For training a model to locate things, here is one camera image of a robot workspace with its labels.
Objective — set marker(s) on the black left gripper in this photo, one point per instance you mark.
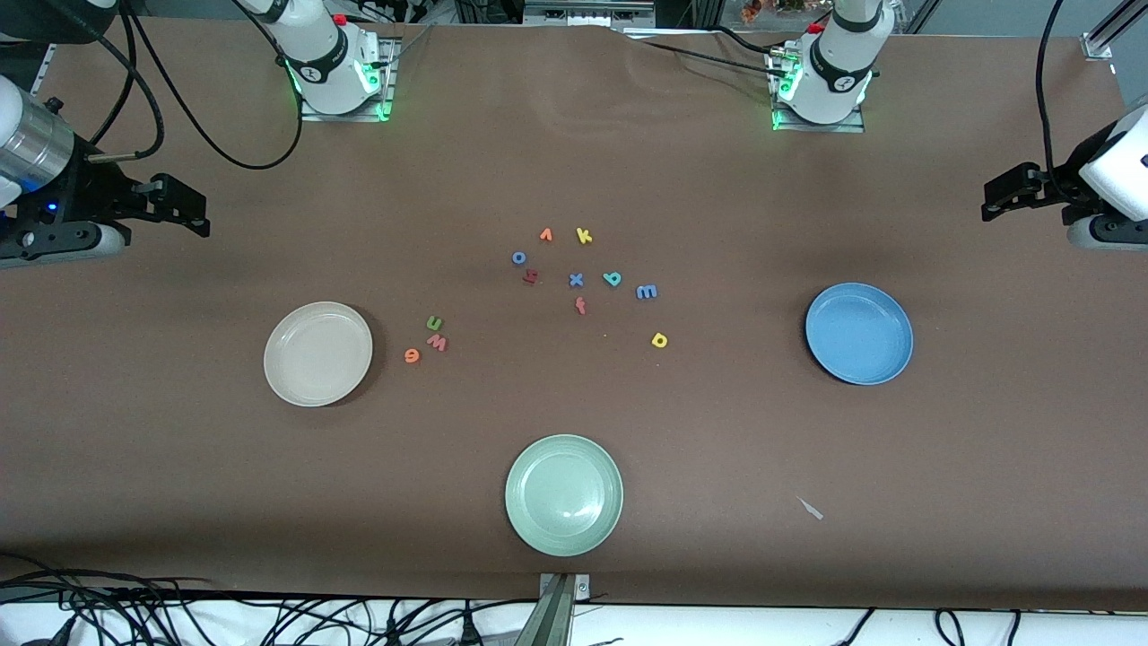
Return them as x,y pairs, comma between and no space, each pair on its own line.
1047,191

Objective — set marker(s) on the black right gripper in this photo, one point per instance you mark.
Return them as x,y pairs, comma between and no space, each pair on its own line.
88,190

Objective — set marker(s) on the green foam letter n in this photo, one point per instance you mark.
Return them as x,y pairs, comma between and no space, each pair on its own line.
429,324

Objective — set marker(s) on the pink red foam letter w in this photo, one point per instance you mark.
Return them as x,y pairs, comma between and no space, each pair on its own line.
437,343

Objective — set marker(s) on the blue foam letter m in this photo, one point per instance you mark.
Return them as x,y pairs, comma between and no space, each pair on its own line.
647,292

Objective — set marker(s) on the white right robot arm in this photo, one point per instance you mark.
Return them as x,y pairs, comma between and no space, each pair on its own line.
327,63

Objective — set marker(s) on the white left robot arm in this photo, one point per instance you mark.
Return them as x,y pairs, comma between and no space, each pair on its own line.
843,63

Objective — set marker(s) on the beige brown plate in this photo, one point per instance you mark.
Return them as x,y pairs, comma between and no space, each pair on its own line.
318,353

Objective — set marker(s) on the blue plate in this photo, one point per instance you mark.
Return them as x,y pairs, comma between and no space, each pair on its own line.
859,334

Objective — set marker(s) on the brown table cover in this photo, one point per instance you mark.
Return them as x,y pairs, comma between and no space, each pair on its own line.
179,493

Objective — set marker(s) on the small grey paper scrap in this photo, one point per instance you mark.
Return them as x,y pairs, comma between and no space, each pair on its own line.
810,508

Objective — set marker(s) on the grey power strip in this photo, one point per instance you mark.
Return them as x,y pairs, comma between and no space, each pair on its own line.
583,13

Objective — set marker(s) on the pale green plate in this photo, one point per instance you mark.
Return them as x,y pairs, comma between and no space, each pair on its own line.
564,495

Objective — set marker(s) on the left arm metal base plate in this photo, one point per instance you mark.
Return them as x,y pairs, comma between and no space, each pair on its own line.
816,127

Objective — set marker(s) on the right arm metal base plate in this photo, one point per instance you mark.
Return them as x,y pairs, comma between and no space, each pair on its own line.
381,100

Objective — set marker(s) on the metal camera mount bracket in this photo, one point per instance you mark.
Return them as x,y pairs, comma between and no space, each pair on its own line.
556,610

